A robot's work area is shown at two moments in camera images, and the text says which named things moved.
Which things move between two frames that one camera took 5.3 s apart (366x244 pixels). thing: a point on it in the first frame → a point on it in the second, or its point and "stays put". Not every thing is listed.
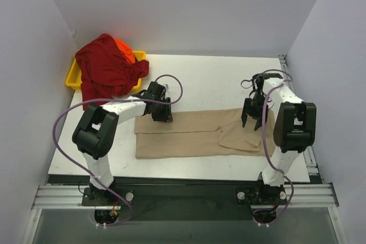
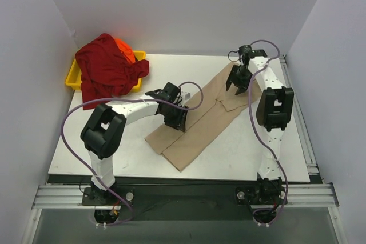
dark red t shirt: x=105 y=71 stays put
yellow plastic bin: x=73 y=80 stays put
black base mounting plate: x=186 y=199 stays put
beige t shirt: x=202 y=133 → x=214 y=108
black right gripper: x=253 y=113 → x=240 y=79
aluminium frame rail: x=299 y=196 stays put
